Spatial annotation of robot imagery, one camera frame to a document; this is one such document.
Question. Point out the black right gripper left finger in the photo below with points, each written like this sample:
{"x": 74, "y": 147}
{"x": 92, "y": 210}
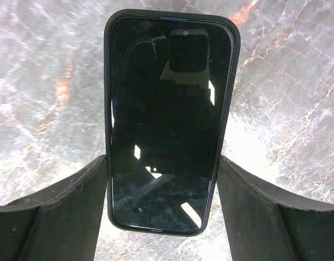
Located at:
{"x": 59, "y": 222}

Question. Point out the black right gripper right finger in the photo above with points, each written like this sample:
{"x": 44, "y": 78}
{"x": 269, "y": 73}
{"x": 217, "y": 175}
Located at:
{"x": 266, "y": 222}

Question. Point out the black phone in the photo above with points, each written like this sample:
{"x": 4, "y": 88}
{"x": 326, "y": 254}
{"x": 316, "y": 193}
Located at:
{"x": 168, "y": 82}

